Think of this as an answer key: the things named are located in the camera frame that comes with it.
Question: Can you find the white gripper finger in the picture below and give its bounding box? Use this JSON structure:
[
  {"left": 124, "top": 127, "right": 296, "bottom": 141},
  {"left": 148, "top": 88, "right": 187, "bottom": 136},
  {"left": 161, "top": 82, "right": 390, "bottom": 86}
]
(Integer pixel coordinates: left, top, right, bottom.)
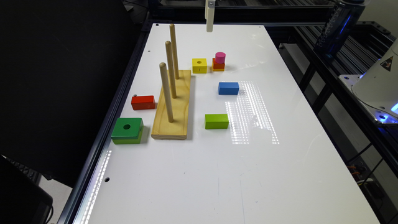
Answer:
[{"left": 205, "top": 0, "right": 215, "bottom": 32}]

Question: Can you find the yellow block with hole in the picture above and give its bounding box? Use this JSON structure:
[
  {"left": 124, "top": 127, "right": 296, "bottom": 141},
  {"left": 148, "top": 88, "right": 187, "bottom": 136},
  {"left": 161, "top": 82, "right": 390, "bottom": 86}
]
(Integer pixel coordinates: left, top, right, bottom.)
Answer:
[{"left": 192, "top": 58, "right": 208, "bottom": 73}]

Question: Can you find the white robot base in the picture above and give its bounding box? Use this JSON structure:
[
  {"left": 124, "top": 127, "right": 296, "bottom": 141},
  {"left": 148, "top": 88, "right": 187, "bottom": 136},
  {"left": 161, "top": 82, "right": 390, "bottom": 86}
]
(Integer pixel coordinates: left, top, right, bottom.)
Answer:
[{"left": 339, "top": 42, "right": 397, "bottom": 126}]

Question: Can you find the pink cylinder block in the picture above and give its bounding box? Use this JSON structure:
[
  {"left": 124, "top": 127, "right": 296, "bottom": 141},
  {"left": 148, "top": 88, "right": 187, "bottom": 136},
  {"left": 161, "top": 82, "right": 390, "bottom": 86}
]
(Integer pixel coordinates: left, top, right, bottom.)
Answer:
[{"left": 215, "top": 52, "right": 226, "bottom": 64}]

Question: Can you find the small yellow block under orange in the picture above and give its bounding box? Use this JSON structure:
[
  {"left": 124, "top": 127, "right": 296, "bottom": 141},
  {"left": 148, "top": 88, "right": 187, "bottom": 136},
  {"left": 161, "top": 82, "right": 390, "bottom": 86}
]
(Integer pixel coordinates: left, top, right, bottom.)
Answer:
[{"left": 211, "top": 63, "right": 225, "bottom": 72}]

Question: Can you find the orange square block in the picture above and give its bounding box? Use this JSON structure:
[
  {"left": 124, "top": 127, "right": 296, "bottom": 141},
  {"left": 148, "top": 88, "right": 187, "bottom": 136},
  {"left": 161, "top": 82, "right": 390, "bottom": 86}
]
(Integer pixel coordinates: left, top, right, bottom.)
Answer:
[{"left": 212, "top": 58, "right": 225, "bottom": 70}]

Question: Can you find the blue rectangular block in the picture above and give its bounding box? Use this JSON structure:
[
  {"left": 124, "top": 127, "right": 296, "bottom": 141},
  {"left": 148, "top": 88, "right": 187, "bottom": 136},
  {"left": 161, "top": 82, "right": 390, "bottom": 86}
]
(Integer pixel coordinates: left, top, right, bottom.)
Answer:
[{"left": 218, "top": 82, "right": 239, "bottom": 95}]

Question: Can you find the light green rectangular block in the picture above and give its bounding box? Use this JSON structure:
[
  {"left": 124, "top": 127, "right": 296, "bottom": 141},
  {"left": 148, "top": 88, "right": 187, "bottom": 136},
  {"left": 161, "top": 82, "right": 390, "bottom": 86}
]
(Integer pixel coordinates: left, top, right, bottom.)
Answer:
[{"left": 205, "top": 114, "right": 229, "bottom": 129}]

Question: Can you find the red rectangular block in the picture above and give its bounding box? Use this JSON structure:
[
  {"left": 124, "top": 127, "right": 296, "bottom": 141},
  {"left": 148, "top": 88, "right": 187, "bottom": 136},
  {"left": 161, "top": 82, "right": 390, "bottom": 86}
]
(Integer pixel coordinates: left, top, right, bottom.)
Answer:
[{"left": 131, "top": 95, "right": 155, "bottom": 110}]

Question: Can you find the dark green block with hole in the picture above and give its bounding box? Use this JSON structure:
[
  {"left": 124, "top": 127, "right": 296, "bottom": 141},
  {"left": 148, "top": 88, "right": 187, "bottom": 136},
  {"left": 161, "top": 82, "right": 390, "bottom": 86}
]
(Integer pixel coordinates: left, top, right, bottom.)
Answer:
[{"left": 111, "top": 118, "right": 144, "bottom": 139}]

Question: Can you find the rear wooden peg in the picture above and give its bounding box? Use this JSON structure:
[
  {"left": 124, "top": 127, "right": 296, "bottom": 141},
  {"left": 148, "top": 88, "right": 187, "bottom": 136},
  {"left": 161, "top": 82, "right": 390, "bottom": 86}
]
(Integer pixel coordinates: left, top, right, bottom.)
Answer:
[{"left": 169, "top": 24, "right": 179, "bottom": 80}]

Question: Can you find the wooden peg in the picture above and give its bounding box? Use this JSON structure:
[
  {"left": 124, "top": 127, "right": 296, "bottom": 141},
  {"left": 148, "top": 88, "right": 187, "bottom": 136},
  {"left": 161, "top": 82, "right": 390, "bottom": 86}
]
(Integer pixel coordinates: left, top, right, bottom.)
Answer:
[
  {"left": 169, "top": 24, "right": 179, "bottom": 80},
  {"left": 159, "top": 62, "right": 174, "bottom": 123},
  {"left": 165, "top": 40, "right": 177, "bottom": 98}
]

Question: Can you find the middle wooden peg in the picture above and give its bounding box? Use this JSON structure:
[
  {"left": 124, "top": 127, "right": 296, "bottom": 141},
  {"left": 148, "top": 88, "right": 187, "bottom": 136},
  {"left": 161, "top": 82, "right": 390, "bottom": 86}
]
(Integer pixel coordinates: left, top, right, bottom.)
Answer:
[{"left": 165, "top": 40, "right": 177, "bottom": 98}]

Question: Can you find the front wooden peg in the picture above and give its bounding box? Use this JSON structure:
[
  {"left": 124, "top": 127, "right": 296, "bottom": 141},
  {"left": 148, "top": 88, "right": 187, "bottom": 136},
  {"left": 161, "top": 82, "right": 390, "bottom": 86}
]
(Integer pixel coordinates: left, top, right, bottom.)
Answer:
[{"left": 159, "top": 62, "right": 174, "bottom": 123}]

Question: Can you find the wooden peg base board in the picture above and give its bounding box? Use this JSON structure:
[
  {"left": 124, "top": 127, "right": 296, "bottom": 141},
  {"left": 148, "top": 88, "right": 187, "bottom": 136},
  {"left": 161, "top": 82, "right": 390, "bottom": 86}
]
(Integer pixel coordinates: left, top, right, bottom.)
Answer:
[{"left": 151, "top": 70, "right": 191, "bottom": 140}]

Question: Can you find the black monitor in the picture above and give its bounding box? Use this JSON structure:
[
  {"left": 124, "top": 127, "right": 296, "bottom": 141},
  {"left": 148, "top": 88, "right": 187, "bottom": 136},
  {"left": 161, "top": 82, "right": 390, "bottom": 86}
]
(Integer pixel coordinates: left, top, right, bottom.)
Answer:
[{"left": 1, "top": 0, "right": 136, "bottom": 187}]

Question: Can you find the black keyboard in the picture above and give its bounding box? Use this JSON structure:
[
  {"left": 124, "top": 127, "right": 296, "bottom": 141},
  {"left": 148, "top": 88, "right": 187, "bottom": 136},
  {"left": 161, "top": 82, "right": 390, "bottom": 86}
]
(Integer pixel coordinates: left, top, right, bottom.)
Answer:
[{"left": 6, "top": 157, "right": 40, "bottom": 185}]

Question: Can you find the black aluminium table frame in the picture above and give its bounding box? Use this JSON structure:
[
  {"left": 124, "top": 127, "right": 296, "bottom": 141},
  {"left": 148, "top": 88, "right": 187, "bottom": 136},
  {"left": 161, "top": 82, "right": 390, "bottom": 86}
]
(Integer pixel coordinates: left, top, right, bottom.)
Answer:
[{"left": 59, "top": 0, "right": 397, "bottom": 223}]

